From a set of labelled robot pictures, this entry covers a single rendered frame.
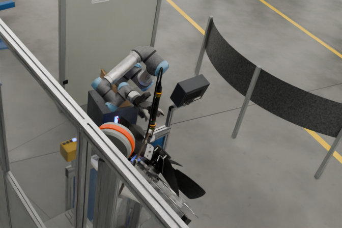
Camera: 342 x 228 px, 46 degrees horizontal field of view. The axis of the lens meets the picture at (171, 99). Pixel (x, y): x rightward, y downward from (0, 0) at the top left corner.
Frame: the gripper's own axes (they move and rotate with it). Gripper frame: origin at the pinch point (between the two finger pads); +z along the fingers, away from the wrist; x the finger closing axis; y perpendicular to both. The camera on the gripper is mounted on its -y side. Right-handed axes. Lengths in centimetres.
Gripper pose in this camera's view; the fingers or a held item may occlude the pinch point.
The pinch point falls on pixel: (157, 116)
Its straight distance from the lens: 228.8
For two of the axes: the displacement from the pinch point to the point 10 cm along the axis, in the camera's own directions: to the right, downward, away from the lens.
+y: -1.7, 7.8, 6.0
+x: -7.6, 2.9, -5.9
